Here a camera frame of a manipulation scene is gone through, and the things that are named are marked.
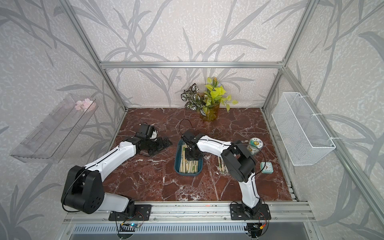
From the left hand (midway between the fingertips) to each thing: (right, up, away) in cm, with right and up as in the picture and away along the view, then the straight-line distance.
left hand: (167, 146), depth 86 cm
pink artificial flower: (-39, +23, -11) cm, 46 cm away
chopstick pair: (+31, -12, +3) cm, 34 cm away
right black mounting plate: (+39, -30, -13) cm, 51 cm away
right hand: (+12, -8, +5) cm, 16 cm away
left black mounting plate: (-13, -29, -15) cm, 35 cm away
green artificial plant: (+17, +28, +10) cm, 35 cm away
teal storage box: (+5, -4, +7) cm, 10 cm away
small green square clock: (+59, -13, 0) cm, 61 cm away
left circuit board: (-11, -35, -16) cm, 40 cm away
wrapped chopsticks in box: (+12, -13, +2) cm, 17 cm away
